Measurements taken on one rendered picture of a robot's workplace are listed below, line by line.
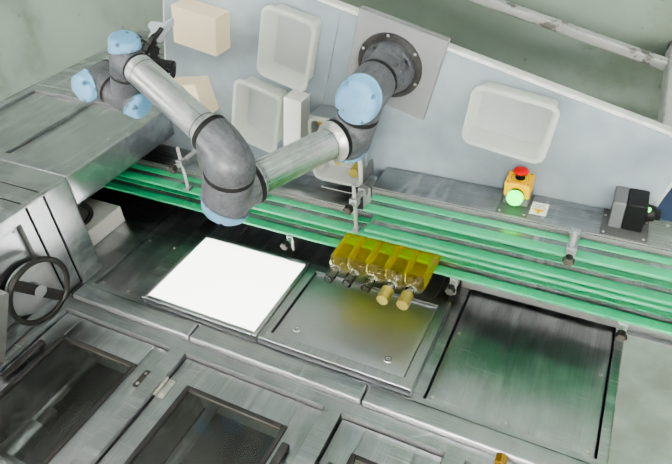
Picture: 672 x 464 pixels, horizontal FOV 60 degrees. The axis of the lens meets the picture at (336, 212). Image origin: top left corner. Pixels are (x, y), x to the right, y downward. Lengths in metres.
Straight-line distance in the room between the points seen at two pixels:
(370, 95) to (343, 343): 0.69
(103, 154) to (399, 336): 1.11
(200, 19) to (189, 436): 1.18
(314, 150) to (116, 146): 0.83
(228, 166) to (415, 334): 0.75
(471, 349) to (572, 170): 0.56
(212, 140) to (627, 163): 1.04
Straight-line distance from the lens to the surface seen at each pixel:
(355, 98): 1.49
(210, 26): 1.87
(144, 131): 2.18
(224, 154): 1.27
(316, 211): 1.87
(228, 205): 1.34
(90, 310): 2.03
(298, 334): 1.72
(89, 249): 2.11
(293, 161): 1.45
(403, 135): 1.78
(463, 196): 1.72
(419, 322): 1.73
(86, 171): 2.03
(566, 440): 1.59
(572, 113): 1.62
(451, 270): 1.75
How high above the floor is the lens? 2.20
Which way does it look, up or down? 45 degrees down
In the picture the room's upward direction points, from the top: 142 degrees counter-clockwise
